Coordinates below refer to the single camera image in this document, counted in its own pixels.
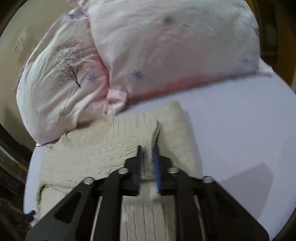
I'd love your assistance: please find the lavender bed sheet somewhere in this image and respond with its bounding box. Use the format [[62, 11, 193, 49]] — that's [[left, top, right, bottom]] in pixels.
[[23, 74, 296, 241]]

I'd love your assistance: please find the beige cable knit sweater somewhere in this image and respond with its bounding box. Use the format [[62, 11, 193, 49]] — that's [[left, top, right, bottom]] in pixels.
[[36, 102, 198, 240]]

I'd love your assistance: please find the pink floral pillow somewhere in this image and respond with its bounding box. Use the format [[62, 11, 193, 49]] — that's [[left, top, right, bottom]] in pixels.
[[73, 1, 273, 99]]

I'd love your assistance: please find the dark bedside furniture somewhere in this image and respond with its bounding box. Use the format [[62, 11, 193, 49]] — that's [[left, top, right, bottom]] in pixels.
[[1, 126, 33, 240]]

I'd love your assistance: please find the wooden headboard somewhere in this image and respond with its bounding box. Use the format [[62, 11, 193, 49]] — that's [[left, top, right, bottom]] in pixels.
[[248, 1, 295, 90]]

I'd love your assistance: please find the white wall switch plate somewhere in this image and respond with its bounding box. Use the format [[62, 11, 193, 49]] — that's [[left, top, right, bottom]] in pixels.
[[12, 27, 32, 55]]

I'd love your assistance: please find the pink tree print pillow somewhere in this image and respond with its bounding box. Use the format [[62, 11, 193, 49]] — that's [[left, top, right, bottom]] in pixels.
[[15, 8, 127, 145]]

